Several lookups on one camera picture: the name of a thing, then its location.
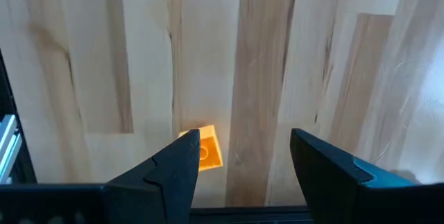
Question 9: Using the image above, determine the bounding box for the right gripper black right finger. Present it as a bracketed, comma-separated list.
[290, 128, 420, 224]

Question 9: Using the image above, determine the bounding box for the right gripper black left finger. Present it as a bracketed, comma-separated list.
[103, 128, 201, 224]

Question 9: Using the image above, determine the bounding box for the yellow small toy brick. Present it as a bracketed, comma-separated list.
[178, 124, 223, 172]

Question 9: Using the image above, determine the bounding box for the black metal table frame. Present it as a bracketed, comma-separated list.
[0, 49, 37, 185]

